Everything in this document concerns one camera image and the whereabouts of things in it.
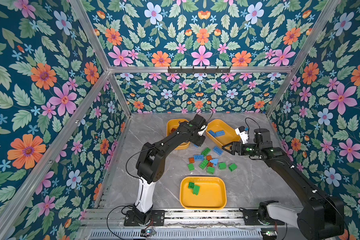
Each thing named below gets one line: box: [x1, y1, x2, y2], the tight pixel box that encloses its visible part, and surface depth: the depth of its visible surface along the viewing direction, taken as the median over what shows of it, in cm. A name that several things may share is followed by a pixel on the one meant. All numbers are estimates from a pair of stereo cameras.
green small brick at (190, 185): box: [188, 182, 195, 190], surface depth 84 cm
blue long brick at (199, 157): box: [193, 154, 205, 160], surface depth 97 cm
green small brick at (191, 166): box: [188, 163, 195, 171], surface depth 94 cm
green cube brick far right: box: [228, 163, 238, 172], surface depth 91 cm
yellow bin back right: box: [205, 119, 241, 147], surface depth 110 cm
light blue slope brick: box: [209, 158, 219, 167], surface depth 93 cm
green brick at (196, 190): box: [192, 185, 200, 196], surface depth 85 cm
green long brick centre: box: [199, 159, 209, 170], surface depth 92 cm
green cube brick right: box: [218, 162, 227, 170], surface depth 92 cm
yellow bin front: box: [179, 176, 227, 210], surface depth 83 cm
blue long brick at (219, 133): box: [215, 130, 225, 137], surface depth 107 cm
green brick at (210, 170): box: [206, 166, 216, 175], surface depth 90 cm
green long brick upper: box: [201, 147, 211, 157], surface depth 100 cm
